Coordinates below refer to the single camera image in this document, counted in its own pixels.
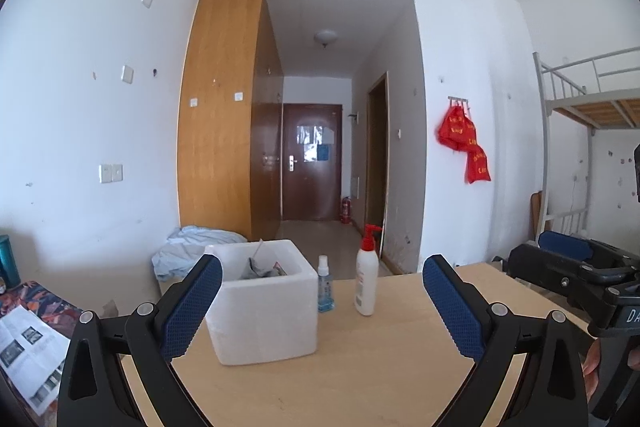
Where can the printed paper leaflet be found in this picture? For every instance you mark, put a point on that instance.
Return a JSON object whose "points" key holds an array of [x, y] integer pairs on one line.
{"points": [[30, 347]]}

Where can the double white wall switch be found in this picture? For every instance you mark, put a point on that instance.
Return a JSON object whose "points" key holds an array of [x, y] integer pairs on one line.
{"points": [[110, 173]]}

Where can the metal wall hook rack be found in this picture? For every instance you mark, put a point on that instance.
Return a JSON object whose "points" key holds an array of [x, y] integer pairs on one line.
{"points": [[457, 100]]}

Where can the clear blue spray bottle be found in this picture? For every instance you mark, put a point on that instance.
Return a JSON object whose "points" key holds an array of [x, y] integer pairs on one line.
{"points": [[326, 292]]}

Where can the pale blue bedding pile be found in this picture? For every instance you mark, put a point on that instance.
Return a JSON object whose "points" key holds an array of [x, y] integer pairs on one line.
{"points": [[190, 242]]}

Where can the colourful printed desk mat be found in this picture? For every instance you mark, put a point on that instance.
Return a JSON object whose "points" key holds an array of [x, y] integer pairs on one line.
{"points": [[40, 302]]}

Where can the light wood wardrobe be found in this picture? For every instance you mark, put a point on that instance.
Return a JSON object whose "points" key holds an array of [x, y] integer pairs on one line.
{"points": [[215, 132]]}

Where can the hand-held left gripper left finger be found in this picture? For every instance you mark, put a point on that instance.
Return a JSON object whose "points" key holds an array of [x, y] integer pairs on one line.
{"points": [[192, 307]]}

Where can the teal metal bottle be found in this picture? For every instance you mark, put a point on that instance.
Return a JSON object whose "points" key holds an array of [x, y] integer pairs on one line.
{"points": [[9, 262]]}

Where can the red fire extinguisher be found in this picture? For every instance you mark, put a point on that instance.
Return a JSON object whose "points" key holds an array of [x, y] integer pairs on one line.
{"points": [[345, 211]]}

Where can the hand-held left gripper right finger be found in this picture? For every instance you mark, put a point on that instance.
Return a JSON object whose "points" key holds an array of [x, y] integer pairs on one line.
{"points": [[455, 307]]}

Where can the metal bunk bed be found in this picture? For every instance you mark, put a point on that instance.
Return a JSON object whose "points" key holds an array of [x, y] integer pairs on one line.
{"points": [[595, 107]]}

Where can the dark brown entrance door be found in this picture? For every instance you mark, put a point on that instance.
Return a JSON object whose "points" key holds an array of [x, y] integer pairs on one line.
{"points": [[312, 187]]}

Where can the round ceiling lamp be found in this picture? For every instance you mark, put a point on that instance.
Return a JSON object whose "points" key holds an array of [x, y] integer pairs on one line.
{"points": [[326, 38]]}

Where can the person's right hand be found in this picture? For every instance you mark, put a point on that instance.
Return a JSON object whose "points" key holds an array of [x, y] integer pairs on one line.
{"points": [[591, 367]]}

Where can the brown side door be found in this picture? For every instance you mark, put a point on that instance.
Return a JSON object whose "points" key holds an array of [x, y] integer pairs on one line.
{"points": [[377, 157]]}

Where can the grey cloth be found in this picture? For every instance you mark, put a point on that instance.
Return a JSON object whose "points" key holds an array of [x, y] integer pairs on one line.
{"points": [[257, 271]]}

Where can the white pump lotion bottle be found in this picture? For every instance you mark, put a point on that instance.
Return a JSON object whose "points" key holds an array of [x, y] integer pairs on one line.
{"points": [[366, 277]]}

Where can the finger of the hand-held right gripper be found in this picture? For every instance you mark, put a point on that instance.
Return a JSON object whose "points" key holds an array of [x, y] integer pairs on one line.
{"points": [[565, 244], [550, 274]]}

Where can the white foam box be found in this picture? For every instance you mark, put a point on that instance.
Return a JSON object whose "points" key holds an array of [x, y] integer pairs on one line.
{"points": [[265, 317]]}

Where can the single white wall switch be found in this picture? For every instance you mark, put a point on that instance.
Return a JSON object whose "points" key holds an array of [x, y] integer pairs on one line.
{"points": [[127, 74]]}

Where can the blue door notice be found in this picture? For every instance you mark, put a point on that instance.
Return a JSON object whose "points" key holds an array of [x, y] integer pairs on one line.
{"points": [[323, 152]]}

